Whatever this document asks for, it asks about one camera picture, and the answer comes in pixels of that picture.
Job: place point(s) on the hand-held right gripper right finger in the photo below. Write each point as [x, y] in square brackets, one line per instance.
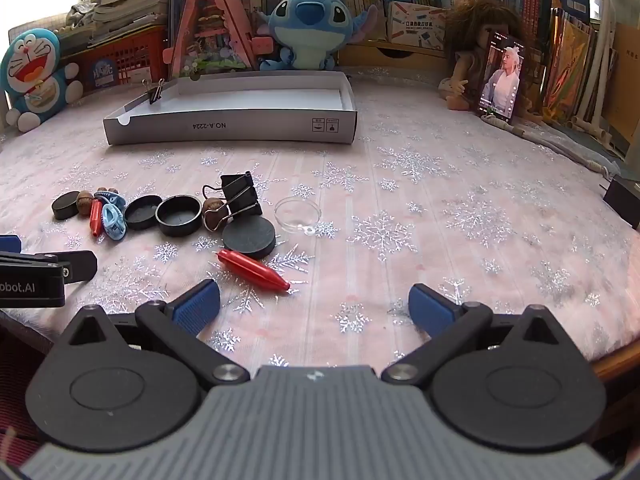
[432, 310]

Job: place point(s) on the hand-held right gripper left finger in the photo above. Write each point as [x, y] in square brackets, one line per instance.
[197, 307]

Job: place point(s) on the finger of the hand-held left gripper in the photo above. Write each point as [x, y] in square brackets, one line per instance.
[9, 244]
[80, 265]

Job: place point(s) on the red plastic peg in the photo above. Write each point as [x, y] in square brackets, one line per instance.
[95, 220]
[250, 270]

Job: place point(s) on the blue hair clip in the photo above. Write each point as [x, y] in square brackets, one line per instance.
[112, 222]
[107, 195]

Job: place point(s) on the black round disc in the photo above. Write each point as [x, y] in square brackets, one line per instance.
[65, 206]
[249, 237]

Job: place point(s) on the brown walnut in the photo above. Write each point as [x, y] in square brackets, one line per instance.
[212, 207]
[86, 202]

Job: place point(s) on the black round lid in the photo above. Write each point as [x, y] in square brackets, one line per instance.
[179, 217]
[144, 212]

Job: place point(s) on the large black binder clip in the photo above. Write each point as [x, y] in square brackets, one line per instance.
[240, 192]

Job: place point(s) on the clear plastic lid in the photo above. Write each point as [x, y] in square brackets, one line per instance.
[297, 212]

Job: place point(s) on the white cardboard box tray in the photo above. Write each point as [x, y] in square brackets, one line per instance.
[225, 127]

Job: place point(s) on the pink snowflake tablecloth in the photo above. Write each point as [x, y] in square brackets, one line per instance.
[450, 185]

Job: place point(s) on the blue cat plush toy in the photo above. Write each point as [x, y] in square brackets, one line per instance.
[32, 70]

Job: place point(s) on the small black binder clip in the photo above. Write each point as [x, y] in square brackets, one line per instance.
[156, 94]

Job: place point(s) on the red plastic crate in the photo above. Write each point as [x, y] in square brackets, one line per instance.
[120, 65]

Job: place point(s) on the black box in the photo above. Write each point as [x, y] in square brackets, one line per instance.
[622, 200]

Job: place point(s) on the grey cloth bundle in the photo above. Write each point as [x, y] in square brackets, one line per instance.
[80, 12]

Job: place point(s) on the smartphone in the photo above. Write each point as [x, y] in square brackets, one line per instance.
[502, 77]

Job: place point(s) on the wooden drawer box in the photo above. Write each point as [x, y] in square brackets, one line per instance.
[390, 57]

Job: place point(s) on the stack of books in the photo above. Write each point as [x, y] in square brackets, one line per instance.
[132, 2]

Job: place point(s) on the pink triangular dollhouse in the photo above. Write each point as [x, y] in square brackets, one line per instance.
[210, 30]

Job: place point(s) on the blue upright books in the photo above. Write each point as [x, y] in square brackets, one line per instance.
[177, 10]

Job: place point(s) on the colourful picture books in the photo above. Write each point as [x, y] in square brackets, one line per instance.
[565, 60]

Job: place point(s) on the printed cardboard box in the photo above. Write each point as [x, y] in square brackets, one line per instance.
[417, 25]

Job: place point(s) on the brown-haired doll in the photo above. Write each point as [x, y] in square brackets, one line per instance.
[475, 20]

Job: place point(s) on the brown cardboard sheet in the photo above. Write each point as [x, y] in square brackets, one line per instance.
[625, 85]

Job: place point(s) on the blue big-eared plush toy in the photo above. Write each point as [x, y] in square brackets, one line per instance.
[305, 25]

